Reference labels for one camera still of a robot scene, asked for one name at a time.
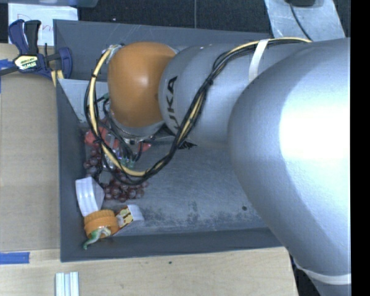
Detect red plastic toy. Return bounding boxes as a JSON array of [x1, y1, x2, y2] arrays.
[[84, 124, 152, 154]]

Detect dark red toy grapes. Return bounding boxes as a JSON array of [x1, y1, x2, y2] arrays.
[[82, 146, 150, 204]]

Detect white flat packet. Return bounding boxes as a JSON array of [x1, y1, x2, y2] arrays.
[[75, 176, 106, 217]]

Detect white and yellow toy sandwich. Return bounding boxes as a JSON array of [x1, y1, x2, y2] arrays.
[[115, 204, 146, 228]]

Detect orange toy carrot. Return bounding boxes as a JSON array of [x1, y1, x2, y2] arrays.
[[81, 209, 121, 250]]

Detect grey metal bin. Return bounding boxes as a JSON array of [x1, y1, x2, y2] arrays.
[[52, 19, 290, 263]]

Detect brown flat board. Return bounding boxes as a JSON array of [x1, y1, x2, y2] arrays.
[[0, 70, 62, 253]]

